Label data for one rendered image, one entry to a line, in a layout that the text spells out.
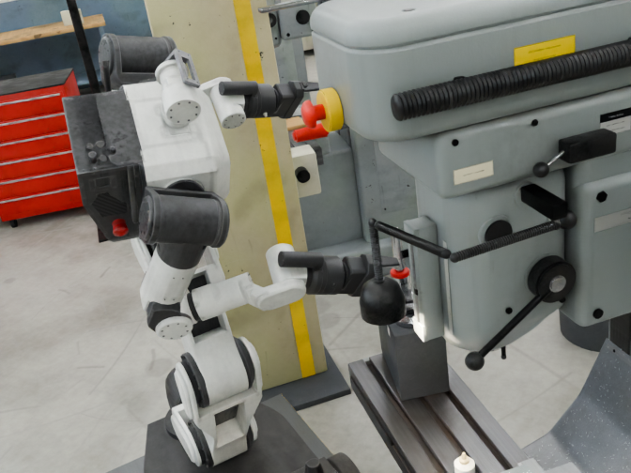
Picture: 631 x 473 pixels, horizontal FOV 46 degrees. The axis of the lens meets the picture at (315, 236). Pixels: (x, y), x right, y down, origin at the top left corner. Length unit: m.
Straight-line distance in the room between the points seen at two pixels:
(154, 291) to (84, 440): 2.03
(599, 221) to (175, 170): 0.77
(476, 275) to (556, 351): 2.39
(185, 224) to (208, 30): 1.48
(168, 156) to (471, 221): 0.63
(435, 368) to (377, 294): 0.66
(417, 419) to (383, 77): 1.01
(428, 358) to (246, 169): 1.39
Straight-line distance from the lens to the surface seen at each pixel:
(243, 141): 2.86
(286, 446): 2.26
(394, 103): 0.92
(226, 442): 2.07
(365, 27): 0.94
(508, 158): 1.05
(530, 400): 3.24
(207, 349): 1.80
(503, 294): 1.18
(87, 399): 3.73
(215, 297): 1.59
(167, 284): 1.48
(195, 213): 1.37
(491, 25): 0.98
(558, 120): 1.08
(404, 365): 1.75
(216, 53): 2.77
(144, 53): 1.64
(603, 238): 1.20
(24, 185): 5.80
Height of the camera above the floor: 2.06
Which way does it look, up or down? 26 degrees down
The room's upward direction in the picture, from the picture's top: 9 degrees counter-clockwise
